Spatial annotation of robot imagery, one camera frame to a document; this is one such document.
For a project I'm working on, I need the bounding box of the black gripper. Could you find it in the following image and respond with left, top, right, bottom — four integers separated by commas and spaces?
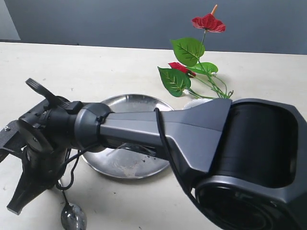
0, 78, 83, 214

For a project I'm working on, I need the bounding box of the stainless steel spork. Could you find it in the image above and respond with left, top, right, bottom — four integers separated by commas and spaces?
60, 190, 87, 230

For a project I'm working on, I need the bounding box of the artificial red anthurium plant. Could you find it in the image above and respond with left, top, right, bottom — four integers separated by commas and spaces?
158, 4, 234, 99

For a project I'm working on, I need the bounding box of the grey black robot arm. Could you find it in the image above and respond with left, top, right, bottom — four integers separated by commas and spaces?
0, 79, 307, 230

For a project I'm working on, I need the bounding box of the white plastic flower pot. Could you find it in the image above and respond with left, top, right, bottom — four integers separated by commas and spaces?
182, 98, 212, 110

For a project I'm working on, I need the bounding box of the round stainless steel plate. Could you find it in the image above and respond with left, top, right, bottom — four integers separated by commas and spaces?
83, 94, 173, 179

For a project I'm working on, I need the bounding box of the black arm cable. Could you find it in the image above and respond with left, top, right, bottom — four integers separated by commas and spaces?
55, 107, 204, 211

